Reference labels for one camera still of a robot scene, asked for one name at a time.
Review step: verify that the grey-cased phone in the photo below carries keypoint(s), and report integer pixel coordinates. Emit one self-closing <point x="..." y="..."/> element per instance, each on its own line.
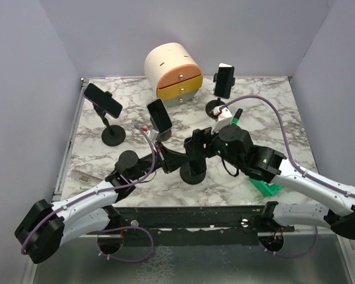
<point x="159" y="115"/>

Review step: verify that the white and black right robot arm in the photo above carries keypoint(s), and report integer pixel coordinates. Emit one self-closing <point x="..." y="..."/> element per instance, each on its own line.
<point x="335" y="202"/>

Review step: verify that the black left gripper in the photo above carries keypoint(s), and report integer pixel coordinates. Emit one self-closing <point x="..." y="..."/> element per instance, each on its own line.
<point x="169" y="161"/>

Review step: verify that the white-edged back phone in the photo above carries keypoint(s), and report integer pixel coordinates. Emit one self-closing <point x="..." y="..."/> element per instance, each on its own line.
<point x="224" y="80"/>

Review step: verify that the aluminium frame rail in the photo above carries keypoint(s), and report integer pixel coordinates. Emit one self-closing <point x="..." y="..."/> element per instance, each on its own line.
<point x="308" y="230"/>

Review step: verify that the black round-base phone stand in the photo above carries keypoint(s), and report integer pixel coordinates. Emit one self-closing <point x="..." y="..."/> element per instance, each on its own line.
<point x="188" y="178"/>

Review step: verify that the green plastic bin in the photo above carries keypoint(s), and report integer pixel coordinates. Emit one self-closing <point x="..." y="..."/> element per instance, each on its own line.
<point x="266" y="189"/>

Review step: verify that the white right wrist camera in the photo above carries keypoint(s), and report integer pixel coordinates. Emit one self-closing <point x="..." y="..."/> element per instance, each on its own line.
<point x="224" y="117"/>

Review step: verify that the clear plastic ruler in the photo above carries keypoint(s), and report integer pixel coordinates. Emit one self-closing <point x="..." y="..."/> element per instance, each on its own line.
<point x="84" y="177"/>

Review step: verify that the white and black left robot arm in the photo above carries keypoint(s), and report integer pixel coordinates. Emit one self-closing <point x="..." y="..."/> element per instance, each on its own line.
<point x="47" y="226"/>

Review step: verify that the round cream drawer cabinet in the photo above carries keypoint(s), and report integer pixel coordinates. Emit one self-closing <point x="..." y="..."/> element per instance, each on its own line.
<point x="173" y="74"/>

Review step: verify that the black back phone stand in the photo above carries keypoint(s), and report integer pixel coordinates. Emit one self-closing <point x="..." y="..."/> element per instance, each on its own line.
<point x="215" y="103"/>

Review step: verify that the green-capped marker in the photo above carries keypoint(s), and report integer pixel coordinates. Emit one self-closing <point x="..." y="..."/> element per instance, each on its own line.
<point x="237" y="116"/>

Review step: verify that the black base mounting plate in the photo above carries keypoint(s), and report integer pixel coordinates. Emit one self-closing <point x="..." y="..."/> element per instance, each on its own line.
<point x="178" y="226"/>

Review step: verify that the brown round phone stand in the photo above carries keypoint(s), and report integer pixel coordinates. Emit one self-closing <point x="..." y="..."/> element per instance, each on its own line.
<point x="162" y="136"/>

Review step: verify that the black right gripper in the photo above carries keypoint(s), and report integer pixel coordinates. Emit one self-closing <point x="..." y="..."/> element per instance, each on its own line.
<point x="199" y="136"/>

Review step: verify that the purple-edged black phone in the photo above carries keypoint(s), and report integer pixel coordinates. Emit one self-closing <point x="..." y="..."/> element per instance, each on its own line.
<point x="102" y="99"/>

